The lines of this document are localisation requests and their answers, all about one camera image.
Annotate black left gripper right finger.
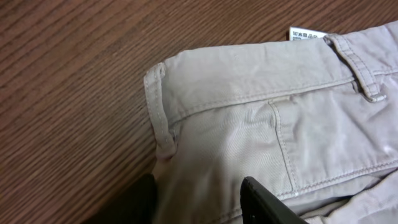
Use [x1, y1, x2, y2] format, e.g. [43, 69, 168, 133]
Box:
[240, 177, 307, 224]

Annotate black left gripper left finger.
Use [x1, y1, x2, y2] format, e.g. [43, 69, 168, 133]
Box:
[82, 174, 157, 224]

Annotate beige khaki shorts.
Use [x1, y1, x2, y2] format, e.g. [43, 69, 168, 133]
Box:
[144, 22, 397, 223]

